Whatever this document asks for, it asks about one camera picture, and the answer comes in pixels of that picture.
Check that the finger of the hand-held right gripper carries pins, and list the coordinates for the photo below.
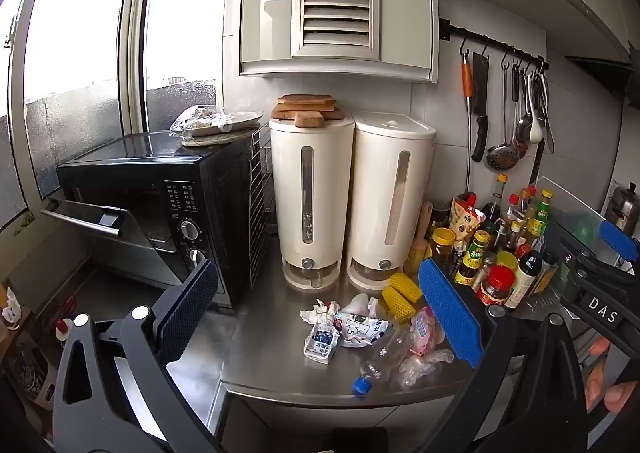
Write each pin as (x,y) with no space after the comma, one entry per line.
(620,240)
(570,263)

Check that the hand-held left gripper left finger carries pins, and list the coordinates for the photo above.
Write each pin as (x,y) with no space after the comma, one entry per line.
(190,313)

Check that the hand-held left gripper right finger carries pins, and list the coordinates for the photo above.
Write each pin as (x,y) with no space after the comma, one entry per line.
(447,308)

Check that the clear zip plastic bag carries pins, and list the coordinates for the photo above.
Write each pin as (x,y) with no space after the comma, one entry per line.
(422,367)

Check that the white tissue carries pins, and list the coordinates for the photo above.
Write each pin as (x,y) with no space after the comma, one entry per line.
(362,305)
(320,312)

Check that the person's right hand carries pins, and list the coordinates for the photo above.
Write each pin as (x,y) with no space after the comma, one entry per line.
(617,393)

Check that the pink wrapper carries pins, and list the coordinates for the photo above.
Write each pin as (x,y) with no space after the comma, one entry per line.
(425,330)

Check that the stainless steel pot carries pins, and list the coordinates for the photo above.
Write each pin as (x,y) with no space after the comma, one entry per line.
(622,208)

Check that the yellow foam net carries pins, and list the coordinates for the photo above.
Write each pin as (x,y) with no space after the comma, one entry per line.
(397,305)
(407,287)

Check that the clear plastic board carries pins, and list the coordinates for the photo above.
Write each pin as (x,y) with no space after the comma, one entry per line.
(565,198)

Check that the bamboo pot brush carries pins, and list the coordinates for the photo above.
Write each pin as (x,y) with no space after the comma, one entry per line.
(419,248)

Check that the group of condiment bottles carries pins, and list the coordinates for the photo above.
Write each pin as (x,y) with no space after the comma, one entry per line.
(500,258)

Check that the clear bottle with blue cap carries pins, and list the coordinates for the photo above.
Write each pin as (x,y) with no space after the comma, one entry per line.
(385,358)

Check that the white green printed packet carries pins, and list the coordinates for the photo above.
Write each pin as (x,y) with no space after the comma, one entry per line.
(361,328)

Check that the red sauce pouch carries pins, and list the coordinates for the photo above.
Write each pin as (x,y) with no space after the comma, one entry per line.
(465,220)

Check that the metal skimmer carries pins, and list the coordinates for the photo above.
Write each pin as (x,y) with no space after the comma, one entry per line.
(502,158)

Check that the metal spatula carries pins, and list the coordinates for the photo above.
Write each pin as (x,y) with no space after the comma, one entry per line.
(548,133)

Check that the white blue pouch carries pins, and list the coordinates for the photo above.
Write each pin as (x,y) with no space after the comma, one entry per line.
(320,345)

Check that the white rice dispenser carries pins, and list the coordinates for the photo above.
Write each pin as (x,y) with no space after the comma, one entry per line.
(375,193)
(287,193)

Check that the black toaster oven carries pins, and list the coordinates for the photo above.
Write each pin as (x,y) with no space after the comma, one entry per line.
(150,183)

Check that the white spoon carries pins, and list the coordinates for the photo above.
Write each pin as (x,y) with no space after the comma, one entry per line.
(535,130)

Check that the metal ladle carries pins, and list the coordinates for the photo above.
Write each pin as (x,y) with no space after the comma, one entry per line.
(523,125)

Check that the woven trivet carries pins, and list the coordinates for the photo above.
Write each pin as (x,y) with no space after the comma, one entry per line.
(220,139)

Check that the black cleaver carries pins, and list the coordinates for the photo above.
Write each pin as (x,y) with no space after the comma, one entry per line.
(480,93)

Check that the plate of bagged food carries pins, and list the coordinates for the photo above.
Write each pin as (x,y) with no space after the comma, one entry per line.
(210,120)

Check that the wooden cutting board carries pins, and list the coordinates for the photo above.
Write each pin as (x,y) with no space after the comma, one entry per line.
(332,114)
(305,100)

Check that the black hook rail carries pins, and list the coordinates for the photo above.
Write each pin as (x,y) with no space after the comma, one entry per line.
(495,44)

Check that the white wall cabinet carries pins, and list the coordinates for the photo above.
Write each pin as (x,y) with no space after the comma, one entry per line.
(265,3)

